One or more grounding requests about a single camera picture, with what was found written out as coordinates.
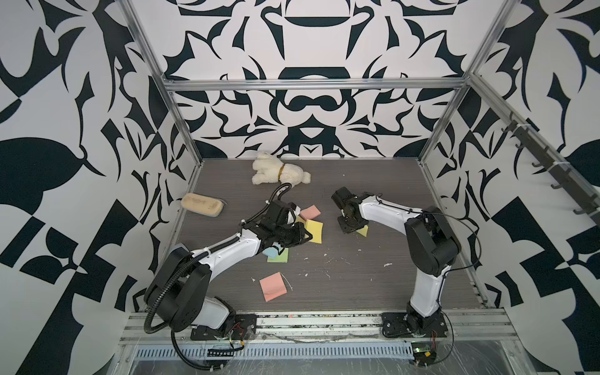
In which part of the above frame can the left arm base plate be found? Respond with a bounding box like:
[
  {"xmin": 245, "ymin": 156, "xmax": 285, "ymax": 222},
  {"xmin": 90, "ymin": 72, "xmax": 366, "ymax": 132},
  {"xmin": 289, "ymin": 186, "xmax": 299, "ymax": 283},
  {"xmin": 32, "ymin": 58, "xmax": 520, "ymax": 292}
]
[{"xmin": 191, "ymin": 314, "xmax": 258, "ymax": 341}]

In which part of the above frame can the small pink memo pad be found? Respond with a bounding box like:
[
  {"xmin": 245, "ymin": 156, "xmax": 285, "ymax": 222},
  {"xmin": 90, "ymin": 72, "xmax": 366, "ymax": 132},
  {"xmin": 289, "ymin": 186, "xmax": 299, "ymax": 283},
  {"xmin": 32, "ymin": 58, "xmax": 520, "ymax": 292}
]
[{"xmin": 300, "ymin": 205, "xmax": 321, "ymax": 220}]

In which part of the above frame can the torn yellow memo page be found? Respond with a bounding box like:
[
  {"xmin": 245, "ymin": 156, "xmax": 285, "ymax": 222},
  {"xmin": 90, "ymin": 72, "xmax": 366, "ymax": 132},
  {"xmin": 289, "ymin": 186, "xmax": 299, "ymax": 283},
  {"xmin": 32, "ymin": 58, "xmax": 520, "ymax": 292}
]
[{"xmin": 356, "ymin": 225, "xmax": 369, "ymax": 238}]

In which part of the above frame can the black wall hook rack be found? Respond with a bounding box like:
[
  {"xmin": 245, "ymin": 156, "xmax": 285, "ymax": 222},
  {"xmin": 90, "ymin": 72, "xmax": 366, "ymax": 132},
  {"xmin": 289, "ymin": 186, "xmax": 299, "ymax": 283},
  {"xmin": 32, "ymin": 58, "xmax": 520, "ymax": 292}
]
[{"xmin": 501, "ymin": 112, "xmax": 599, "ymax": 226}]

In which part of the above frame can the green memo pad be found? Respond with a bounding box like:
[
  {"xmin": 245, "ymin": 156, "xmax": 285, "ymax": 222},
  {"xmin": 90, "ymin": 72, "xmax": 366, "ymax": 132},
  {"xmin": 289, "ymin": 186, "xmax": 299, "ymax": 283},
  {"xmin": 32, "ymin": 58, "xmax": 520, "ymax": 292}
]
[{"xmin": 267, "ymin": 248, "xmax": 289, "ymax": 263}]

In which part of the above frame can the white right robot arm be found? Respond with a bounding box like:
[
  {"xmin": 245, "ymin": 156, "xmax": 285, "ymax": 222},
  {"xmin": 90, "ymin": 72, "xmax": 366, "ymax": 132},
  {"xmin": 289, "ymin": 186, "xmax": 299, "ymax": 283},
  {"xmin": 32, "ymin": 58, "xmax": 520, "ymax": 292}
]
[{"xmin": 331, "ymin": 187, "xmax": 462, "ymax": 318}]

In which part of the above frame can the large pink memo pad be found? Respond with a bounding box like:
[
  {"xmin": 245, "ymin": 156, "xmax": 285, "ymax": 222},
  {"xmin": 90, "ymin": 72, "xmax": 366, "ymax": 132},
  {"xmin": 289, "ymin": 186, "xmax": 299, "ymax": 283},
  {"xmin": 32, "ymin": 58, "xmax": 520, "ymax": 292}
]
[{"xmin": 259, "ymin": 273, "xmax": 288, "ymax": 302}]

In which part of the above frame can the yellow memo pad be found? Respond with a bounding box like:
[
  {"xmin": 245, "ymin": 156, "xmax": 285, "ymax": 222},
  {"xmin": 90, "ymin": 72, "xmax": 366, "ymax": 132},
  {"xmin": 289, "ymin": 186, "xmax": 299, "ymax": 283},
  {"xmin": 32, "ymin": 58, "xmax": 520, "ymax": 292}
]
[{"xmin": 296, "ymin": 217, "xmax": 323, "ymax": 244}]

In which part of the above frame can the blue memo pad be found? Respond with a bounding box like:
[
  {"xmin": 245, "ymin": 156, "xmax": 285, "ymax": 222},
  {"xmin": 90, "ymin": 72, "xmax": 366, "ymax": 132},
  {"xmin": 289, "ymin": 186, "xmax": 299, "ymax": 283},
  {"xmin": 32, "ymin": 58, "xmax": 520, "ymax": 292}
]
[{"xmin": 262, "ymin": 247, "xmax": 280, "ymax": 259}]

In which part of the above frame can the beige oval sponge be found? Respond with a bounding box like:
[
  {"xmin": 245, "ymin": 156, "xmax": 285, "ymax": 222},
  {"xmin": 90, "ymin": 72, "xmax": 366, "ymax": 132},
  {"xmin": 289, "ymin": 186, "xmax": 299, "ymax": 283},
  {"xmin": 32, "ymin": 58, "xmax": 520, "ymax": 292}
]
[{"xmin": 181, "ymin": 193, "xmax": 225, "ymax": 217}]

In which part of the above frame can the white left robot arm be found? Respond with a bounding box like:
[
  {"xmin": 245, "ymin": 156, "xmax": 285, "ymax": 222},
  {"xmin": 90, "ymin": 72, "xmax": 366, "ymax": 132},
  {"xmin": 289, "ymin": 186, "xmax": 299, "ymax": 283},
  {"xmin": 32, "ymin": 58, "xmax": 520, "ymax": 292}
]
[{"xmin": 144, "ymin": 199, "xmax": 312, "ymax": 336}]

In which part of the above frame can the cream plush teddy bear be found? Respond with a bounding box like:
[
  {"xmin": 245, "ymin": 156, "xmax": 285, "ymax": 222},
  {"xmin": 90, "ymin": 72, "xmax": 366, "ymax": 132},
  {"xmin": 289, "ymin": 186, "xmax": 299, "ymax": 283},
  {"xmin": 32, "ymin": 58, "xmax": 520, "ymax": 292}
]
[{"xmin": 252, "ymin": 152, "xmax": 312, "ymax": 187}]

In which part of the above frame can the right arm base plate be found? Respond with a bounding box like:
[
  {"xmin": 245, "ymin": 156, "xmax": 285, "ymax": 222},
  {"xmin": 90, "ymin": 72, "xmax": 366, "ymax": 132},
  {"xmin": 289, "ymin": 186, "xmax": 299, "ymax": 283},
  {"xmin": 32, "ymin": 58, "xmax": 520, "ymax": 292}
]
[{"xmin": 381, "ymin": 309, "xmax": 448, "ymax": 338}]

